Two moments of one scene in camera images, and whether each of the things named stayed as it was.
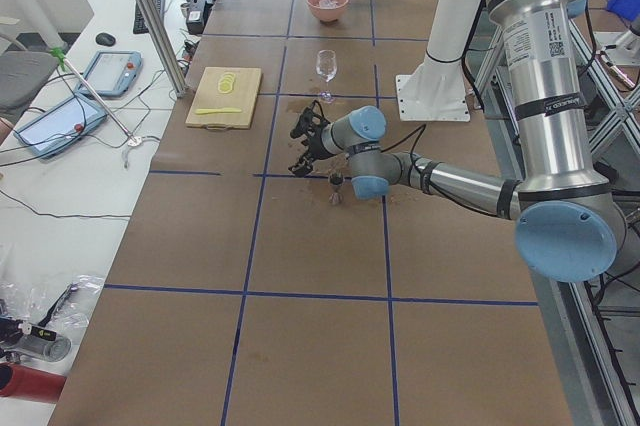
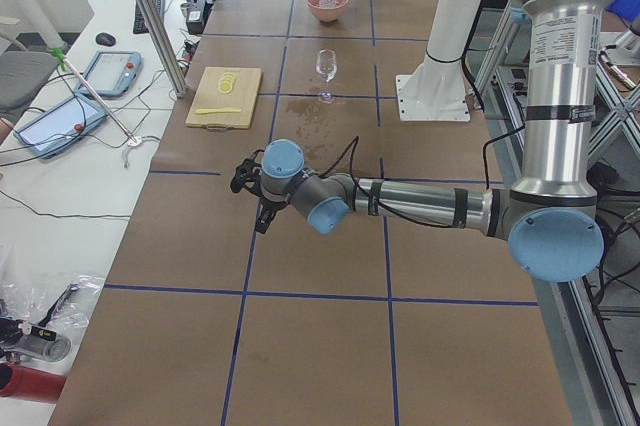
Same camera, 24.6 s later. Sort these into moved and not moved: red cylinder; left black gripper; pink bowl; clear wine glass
Moved: left black gripper
Not moved: pink bowl; red cylinder; clear wine glass
